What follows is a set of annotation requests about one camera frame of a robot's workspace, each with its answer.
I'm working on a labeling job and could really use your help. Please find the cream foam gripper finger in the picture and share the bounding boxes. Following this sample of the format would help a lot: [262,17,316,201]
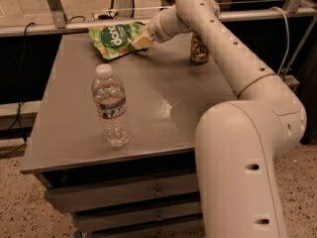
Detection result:
[132,31,154,50]

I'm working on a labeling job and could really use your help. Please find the green rice chip bag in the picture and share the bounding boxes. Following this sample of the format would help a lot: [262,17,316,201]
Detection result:
[88,22,145,60]

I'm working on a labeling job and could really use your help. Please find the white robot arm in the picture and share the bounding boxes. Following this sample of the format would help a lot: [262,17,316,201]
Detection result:
[133,0,307,238]

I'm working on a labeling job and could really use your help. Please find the gold soda can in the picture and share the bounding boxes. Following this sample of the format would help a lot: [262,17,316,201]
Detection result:
[190,33,210,63]

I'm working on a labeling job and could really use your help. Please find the clear plastic water bottle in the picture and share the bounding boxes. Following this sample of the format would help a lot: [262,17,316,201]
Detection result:
[91,63,131,148]

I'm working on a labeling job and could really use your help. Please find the grey drawer cabinet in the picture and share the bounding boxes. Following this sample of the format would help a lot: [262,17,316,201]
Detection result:
[22,34,235,238]

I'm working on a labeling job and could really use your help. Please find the white cable on right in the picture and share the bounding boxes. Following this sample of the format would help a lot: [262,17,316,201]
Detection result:
[269,6,291,77]

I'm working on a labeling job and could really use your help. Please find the metal railing frame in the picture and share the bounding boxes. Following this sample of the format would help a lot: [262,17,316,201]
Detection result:
[0,0,317,38]

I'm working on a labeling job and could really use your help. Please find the black cable on left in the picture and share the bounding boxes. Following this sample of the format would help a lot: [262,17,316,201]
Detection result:
[0,22,38,160]

